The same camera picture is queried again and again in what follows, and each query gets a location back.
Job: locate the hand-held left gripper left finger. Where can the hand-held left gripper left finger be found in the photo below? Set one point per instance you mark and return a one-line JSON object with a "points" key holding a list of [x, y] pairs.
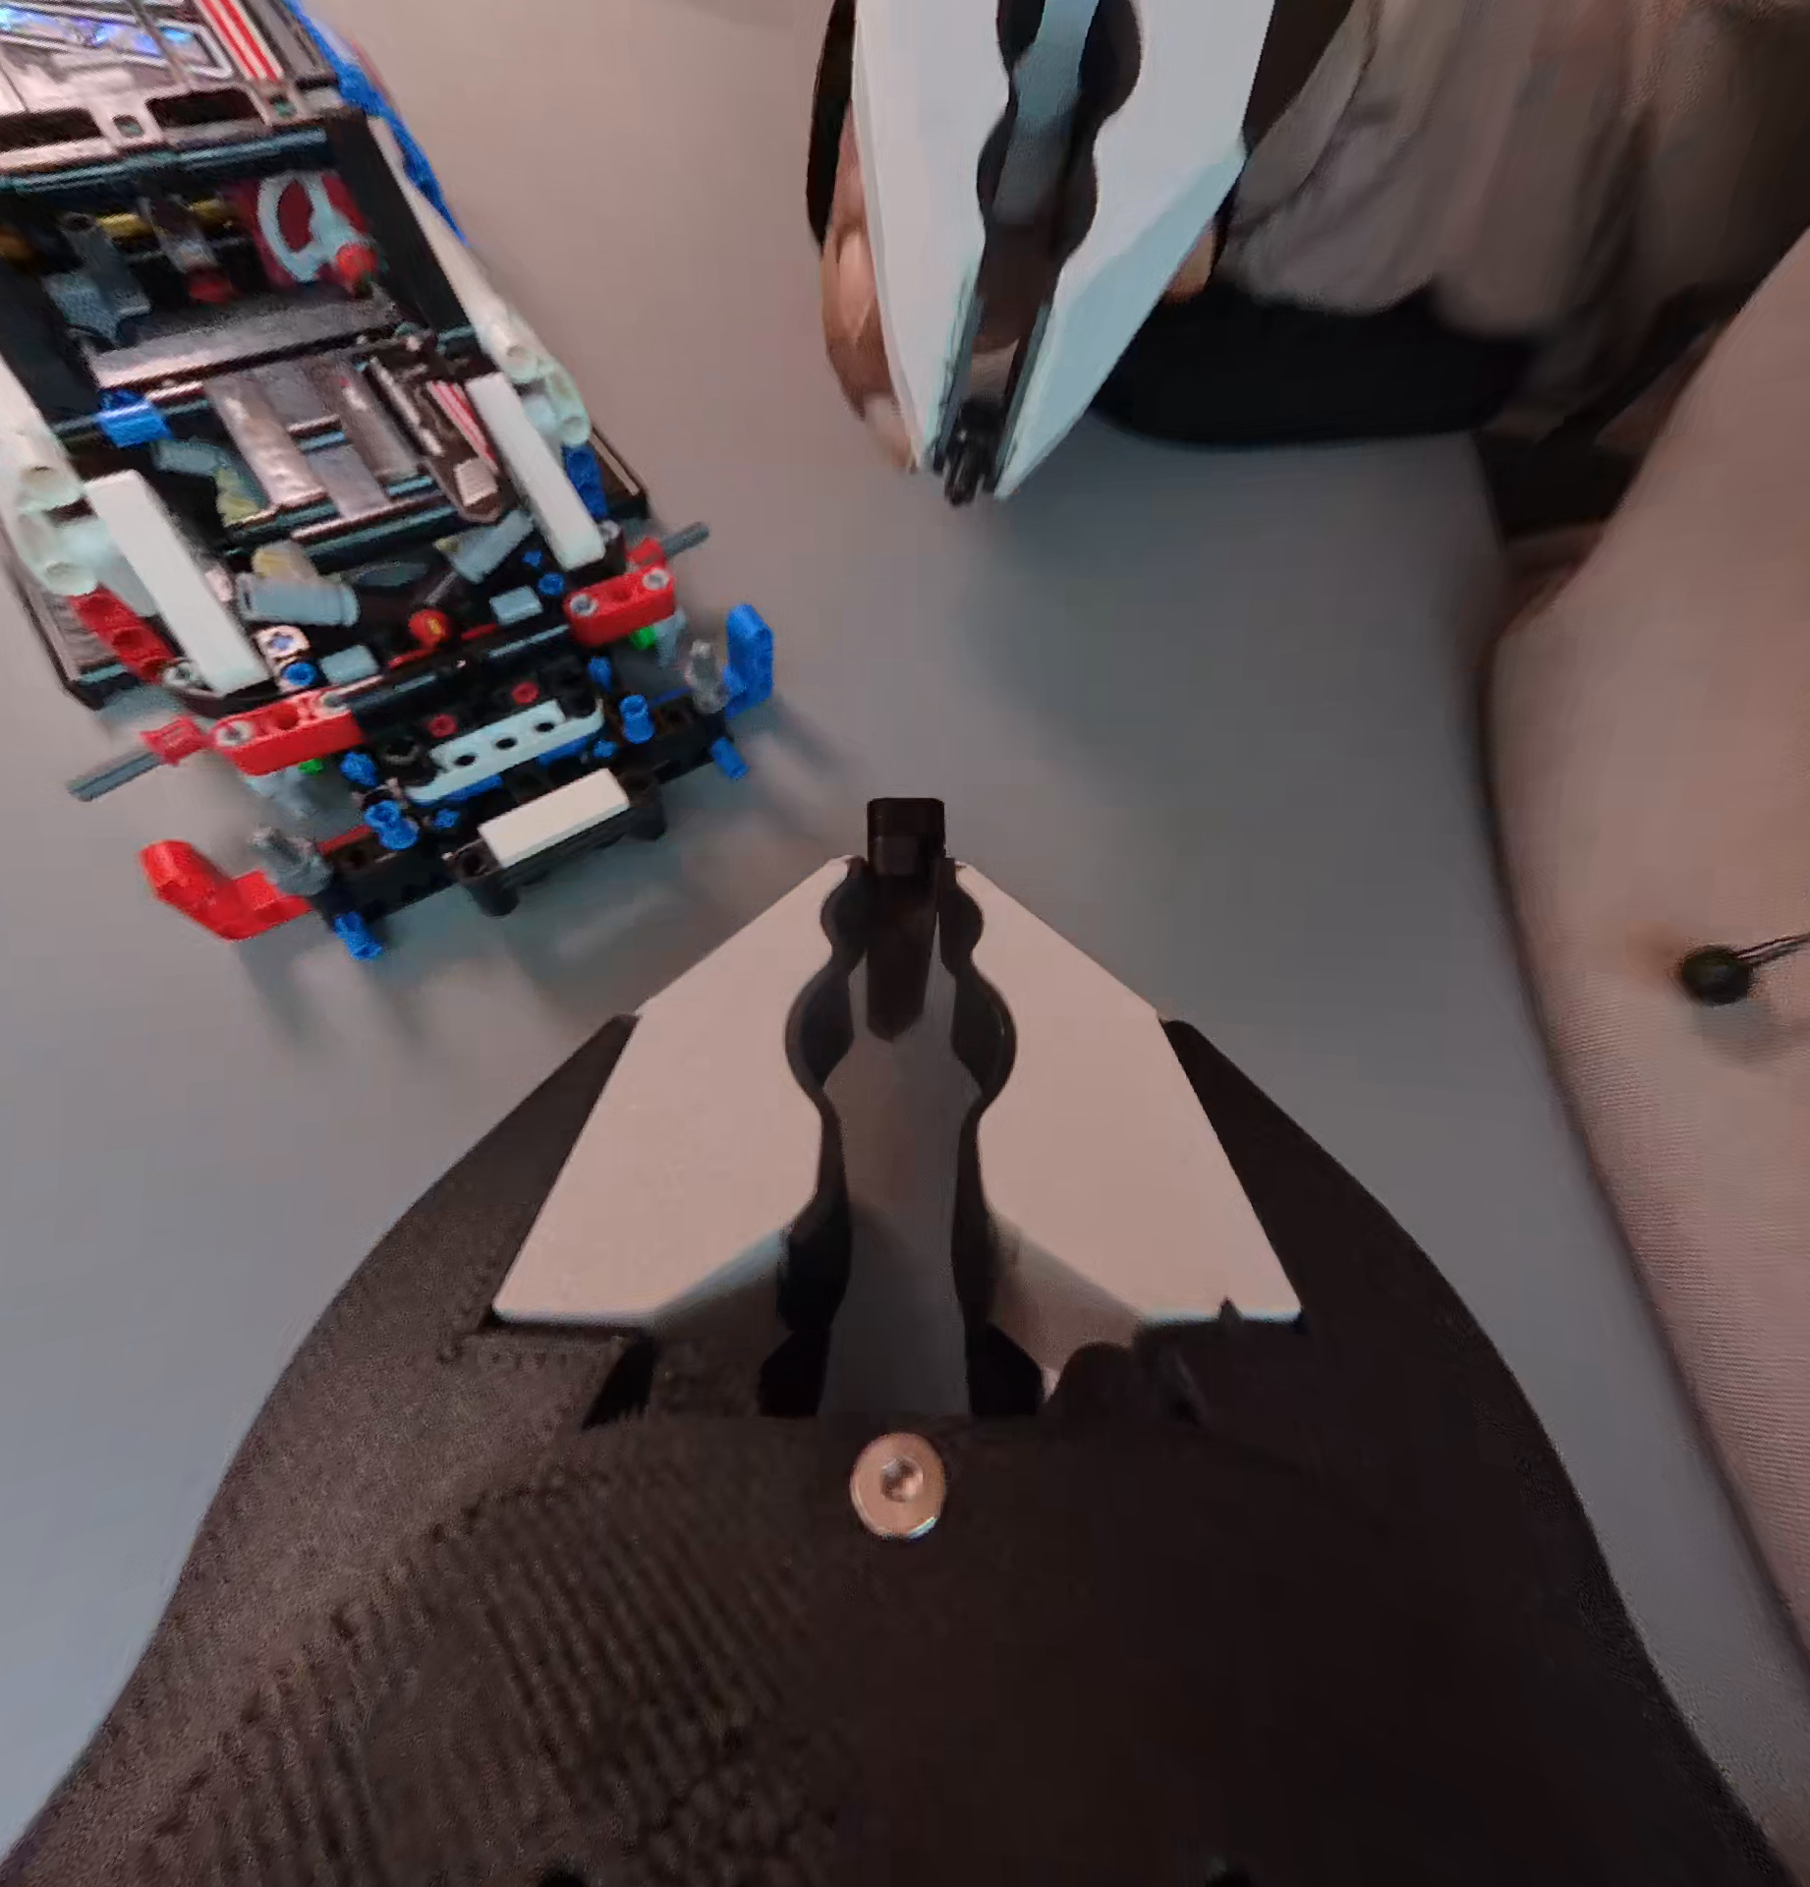
{"points": [[670, 1150]]}

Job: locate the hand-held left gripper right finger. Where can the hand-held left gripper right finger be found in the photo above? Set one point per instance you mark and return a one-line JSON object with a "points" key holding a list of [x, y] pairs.
{"points": [[1127, 1165]]}

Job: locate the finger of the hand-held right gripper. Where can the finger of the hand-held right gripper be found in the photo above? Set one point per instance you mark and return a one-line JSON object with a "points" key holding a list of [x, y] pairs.
{"points": [[1172, 148], [906, 177]]}

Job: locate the black toy link rod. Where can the black toy link rod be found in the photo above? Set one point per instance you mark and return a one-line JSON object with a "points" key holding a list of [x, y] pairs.
{"points": [[906, 916]]}

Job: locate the toy brick race car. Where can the toy brick race car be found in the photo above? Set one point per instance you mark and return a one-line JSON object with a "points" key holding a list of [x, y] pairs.
{"points": [[331, 444]]}

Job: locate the person's right forearm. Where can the person's right forearm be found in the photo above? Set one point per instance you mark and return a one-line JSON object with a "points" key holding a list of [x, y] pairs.
{"points": [[1509, 133]]}

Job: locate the grey desk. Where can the grey desk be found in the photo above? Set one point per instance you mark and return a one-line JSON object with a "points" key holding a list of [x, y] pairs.
{"points": [[1216, 739]]}

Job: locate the person's right hand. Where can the person's right hand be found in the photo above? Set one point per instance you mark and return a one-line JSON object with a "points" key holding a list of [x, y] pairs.
{"points": [[862, 326]]}

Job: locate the person's beige hoodie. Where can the person's beige hoodie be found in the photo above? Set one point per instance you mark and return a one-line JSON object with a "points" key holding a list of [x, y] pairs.
{"points": [[1701, 665]]}

